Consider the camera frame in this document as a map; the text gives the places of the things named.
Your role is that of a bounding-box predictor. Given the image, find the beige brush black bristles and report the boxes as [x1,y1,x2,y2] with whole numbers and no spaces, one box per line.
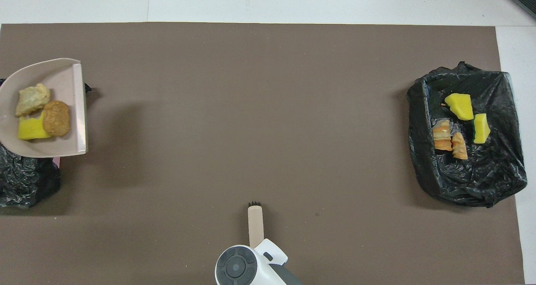
[247,201,265,249]

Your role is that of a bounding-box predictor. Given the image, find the orange striped bread piece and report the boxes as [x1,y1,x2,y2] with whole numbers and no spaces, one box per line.
[432,118,454,152]

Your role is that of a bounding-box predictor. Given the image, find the beige bread piece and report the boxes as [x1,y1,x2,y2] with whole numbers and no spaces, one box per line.
[15,83,51,117]
[451,132,469,160]

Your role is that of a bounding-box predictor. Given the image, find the large yellow sponge piece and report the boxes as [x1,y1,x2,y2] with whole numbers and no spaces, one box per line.
[444,93,474,121]

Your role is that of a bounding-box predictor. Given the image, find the brown bread roll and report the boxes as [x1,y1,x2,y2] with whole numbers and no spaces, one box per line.
[42,100,71,137]

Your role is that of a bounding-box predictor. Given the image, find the beige plastic dustpan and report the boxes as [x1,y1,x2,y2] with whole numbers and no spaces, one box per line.
[0,58,88,158]

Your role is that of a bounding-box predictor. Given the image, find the small yellow sponge wedge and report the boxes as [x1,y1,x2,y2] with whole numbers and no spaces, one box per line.
[473,113,491,144]

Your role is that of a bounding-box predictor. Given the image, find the notched yellow sponge piece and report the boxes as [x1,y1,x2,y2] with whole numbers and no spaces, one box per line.
[18,110,53,141]

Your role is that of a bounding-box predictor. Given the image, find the black bag lined bin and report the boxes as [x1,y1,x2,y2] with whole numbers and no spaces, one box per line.
[406,61,528,208]

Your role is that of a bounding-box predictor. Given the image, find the crumpled black trash bag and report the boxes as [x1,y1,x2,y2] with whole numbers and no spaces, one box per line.
[0,79,92,209]

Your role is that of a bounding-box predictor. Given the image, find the brown table mat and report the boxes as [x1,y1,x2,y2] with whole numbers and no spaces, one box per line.
[0,22,525,285]

